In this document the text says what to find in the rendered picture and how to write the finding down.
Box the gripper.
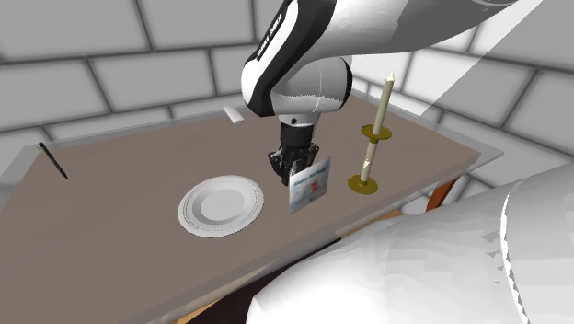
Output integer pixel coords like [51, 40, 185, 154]
[267, 122, 321, 188]

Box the white card with red print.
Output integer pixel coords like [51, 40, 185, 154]
[288, 156, 332, 215]

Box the brass candle holder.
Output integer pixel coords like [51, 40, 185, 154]
[348, 124, 394, 196]

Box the small white block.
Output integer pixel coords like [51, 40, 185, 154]
[223, 106, 246, 124]

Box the white plate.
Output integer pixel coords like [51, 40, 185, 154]
[177, 174, 265, 238]

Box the cream candle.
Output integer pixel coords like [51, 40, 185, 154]
[360, 69, 396, 183]

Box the brown table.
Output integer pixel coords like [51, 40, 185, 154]
[0, 89, 506, 324]

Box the black pen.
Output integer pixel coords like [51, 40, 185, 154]
[38, 141, 69, 181]

